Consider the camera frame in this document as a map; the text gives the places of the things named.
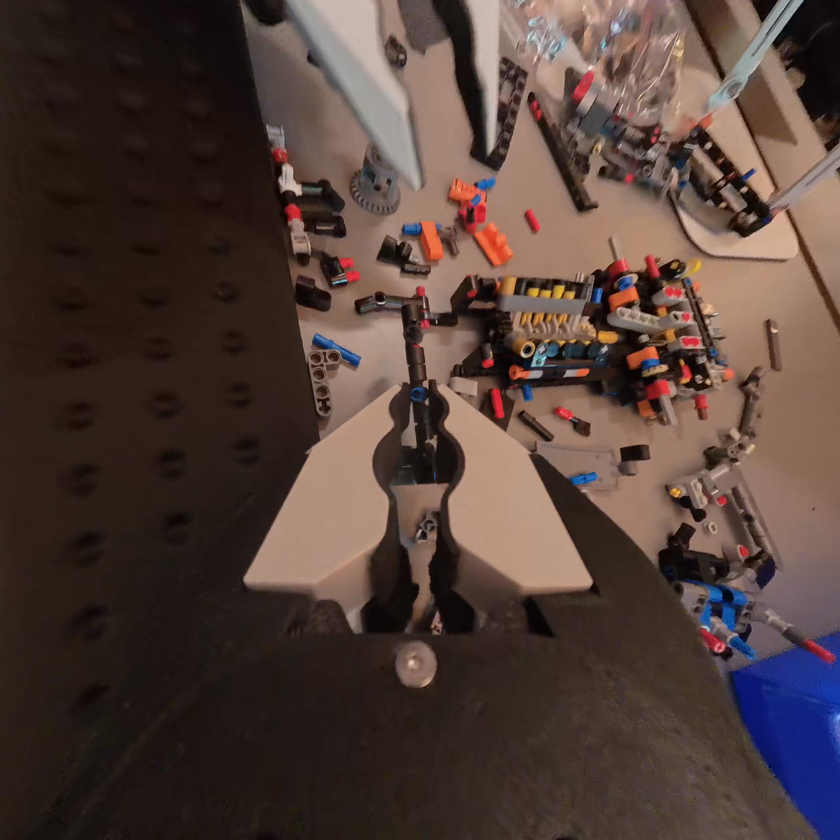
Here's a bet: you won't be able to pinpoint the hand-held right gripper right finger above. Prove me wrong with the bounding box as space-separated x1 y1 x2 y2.
433 382 595 634

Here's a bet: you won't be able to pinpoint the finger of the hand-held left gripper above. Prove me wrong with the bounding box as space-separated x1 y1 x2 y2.
289 0 425 193
436 0 504 154

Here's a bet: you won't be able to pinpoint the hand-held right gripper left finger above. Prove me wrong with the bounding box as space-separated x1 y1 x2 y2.
244 382 404 634

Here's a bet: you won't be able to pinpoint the black lego frame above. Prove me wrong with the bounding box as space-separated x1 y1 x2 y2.
487 58 529 168

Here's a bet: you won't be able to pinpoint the black lego arm assembly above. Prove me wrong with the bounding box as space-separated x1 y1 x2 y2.
402 305 439 487

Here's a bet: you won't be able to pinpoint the black lego link red pins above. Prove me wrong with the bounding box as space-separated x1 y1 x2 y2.
354 285 458 329

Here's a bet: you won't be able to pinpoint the grey lego panel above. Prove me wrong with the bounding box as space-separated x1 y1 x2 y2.
535 441 621 493

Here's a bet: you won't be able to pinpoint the dark grey lego gear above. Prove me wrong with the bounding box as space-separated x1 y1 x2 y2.
350 144 401 214

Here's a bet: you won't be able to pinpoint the long black lego beam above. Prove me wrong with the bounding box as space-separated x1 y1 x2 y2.
527 92 599 212

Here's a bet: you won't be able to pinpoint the clear bags of lego parts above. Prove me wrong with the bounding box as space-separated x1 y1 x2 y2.
499 0 686 132

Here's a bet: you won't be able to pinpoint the cluster of black lego connectors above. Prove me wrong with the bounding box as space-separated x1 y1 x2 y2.
266 125 358 309

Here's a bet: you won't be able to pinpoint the grey lego subassembly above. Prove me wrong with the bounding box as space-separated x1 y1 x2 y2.
564 66 690 191

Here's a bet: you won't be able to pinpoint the black lego connector pair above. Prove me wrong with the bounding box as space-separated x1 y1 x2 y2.
377 236 431 275

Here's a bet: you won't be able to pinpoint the grey lego steering assembly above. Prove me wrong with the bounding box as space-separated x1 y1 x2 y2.
666 430 778 572

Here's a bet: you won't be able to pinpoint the blue grey lego piston assembly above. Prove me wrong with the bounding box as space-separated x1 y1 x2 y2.
659 525 837 660

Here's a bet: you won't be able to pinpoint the multicolour lego chassis assembly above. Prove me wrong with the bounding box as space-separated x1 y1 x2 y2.
451 256 736 426

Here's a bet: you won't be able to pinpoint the dark grey lego driveshaft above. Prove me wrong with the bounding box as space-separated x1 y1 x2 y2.
738 366 765 434

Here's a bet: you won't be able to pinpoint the white book stand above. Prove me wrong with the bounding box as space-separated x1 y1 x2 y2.
669 0 840 260

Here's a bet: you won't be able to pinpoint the blue storage bin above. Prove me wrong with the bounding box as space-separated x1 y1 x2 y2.
728 630 840 840

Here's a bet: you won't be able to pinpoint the orange lego bracket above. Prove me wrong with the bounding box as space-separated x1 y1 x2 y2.
474 223 514 266

